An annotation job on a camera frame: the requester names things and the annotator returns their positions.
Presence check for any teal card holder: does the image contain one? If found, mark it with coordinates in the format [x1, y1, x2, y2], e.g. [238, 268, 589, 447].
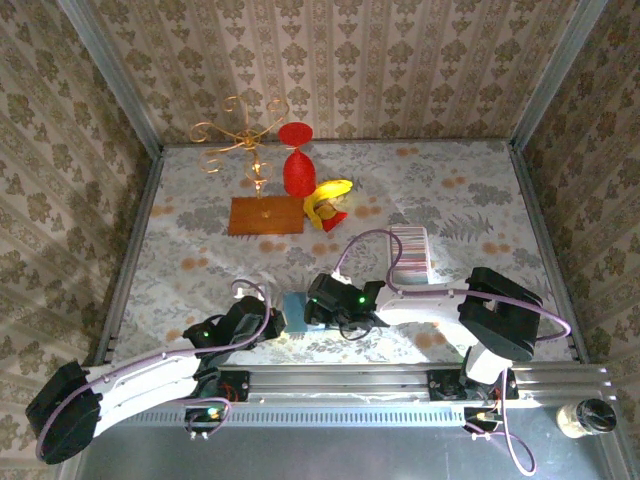
[282, 291, 329, 335]

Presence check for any white ribbed rack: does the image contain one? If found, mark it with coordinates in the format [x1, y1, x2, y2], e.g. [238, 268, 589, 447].
[388, 225, 434, 287]

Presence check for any small red toy wedge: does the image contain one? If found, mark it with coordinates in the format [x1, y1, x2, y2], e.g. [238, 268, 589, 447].
[322, 209, 349, 234]

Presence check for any small circuit board with LED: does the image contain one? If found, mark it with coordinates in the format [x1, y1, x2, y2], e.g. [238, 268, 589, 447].
[463, 405, 504, 441]
[183, 405, 231, 442]

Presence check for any slotted metal strip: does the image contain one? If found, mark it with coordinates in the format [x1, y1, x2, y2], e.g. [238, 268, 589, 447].
[124, 403, 467, 427]

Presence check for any yellow banana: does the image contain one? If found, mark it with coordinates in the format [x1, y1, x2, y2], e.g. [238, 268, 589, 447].
[303, 178, 355, 230]

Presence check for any grey metal plate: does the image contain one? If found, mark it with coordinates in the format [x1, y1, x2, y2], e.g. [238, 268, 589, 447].
[74, 422, 617, 480]

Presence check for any red goblet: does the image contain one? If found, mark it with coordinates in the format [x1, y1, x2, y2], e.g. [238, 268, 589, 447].
[277, 121, 318, 197]

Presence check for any floral tablecloth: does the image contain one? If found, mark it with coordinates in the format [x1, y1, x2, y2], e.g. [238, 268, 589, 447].
[109, 140, 576, 365]

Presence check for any glass jar with black lid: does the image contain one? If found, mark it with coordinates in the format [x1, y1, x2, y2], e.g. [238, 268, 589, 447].
[557, 397, 617, 440]

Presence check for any thin black cable loop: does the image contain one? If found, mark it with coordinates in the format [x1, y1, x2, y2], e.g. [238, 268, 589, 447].
[338, 319, 377, 342]

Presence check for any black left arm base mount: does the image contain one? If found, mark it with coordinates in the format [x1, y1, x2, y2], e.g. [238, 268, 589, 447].
[197, 368, 251, 404]

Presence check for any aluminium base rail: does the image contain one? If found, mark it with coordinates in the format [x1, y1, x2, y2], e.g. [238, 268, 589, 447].
[219, 363, 617, 407]

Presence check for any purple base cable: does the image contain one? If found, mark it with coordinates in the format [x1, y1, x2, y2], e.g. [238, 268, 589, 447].
[184, 397, 234, 436]
[467, 369, 537, 476]

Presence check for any gold wire stand wooden base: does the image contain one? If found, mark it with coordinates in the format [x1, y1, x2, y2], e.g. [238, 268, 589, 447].
[188, 95, 307, 237]

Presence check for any aluminium table edge rail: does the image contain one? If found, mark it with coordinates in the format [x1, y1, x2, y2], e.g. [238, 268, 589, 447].
[94, 147, 166, 364]
[508, 142, 589, 364]

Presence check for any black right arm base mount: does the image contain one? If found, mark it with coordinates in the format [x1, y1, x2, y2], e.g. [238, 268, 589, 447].
[427, 367, 520, 402]

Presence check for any aluminium frame post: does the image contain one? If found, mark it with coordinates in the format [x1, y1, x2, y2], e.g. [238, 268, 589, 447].
[508, 0, 609, 151]
[55, 0, 165, 154]

